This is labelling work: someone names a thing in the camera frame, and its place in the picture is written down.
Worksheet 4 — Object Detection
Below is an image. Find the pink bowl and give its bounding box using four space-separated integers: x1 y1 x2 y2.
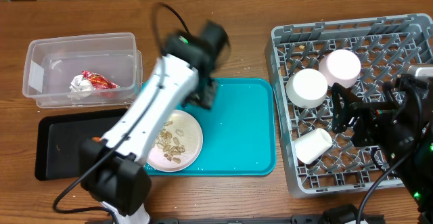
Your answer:
319 49 361 88

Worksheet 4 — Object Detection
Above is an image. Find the white bowl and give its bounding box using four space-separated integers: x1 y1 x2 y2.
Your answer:
286 68 328 109

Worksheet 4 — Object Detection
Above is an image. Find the pink plate with peanut shells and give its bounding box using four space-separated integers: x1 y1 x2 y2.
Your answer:
147 110 203 173

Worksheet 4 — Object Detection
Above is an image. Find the white cup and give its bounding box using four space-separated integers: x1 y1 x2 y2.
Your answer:
294 128 332 164

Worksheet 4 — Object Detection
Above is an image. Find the red snack wrapper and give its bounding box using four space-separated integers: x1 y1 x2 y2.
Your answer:
82 70 119 90

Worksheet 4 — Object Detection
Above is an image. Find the white tissue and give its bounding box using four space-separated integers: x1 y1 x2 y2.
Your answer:
70 75 93 92

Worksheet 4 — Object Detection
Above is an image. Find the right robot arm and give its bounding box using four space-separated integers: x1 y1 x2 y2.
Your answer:
332 64 432 223

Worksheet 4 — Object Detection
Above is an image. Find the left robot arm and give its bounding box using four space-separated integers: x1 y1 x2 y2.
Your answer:
79 21 229 223

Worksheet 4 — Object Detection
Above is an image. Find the grey dishwasher rack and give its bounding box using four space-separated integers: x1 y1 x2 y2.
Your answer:
265 14 432 198

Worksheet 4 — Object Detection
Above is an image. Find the teal serving tray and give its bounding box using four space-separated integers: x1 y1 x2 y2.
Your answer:
134 77 277 177

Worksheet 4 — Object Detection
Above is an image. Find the black rectangular tray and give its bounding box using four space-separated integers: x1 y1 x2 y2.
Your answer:
35 108 127 181

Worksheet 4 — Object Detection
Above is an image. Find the clear plastic bin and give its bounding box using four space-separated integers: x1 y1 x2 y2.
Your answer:
22 32 143 108

